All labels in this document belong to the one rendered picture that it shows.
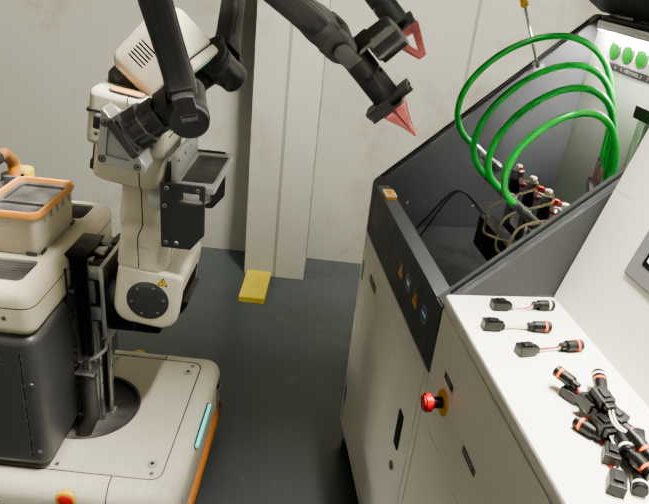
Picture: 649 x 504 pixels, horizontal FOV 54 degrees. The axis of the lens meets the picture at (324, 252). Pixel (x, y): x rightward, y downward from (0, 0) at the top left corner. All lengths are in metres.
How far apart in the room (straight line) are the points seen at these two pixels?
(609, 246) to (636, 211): 0.08
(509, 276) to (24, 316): 1.04
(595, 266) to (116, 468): 1.26
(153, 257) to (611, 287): 0.99
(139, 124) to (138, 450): 0.93
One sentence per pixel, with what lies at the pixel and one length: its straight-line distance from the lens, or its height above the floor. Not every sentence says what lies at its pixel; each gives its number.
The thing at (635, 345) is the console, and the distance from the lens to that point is 1.14.
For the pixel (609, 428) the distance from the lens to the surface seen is 0.98.
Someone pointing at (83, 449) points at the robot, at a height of 0.28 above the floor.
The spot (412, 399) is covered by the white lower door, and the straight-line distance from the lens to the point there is 1.45.
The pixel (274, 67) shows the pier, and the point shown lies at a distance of 2.92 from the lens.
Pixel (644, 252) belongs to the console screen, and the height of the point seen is 1.15.
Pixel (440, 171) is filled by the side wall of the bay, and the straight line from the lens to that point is 1.87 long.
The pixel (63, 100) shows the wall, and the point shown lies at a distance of 3.48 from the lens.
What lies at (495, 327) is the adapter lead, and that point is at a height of 0.99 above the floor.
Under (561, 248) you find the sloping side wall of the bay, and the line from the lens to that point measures 1.29.
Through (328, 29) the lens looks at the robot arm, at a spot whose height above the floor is 1.41.
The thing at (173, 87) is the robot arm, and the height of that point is 1.29.
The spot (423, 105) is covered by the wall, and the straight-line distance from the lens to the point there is 3.20.
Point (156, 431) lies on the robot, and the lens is 1.92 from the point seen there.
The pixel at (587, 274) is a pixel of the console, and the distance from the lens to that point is 1.27.
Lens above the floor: 1.56
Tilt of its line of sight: 26 degrees down
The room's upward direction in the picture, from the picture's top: 6 degrees clockwise
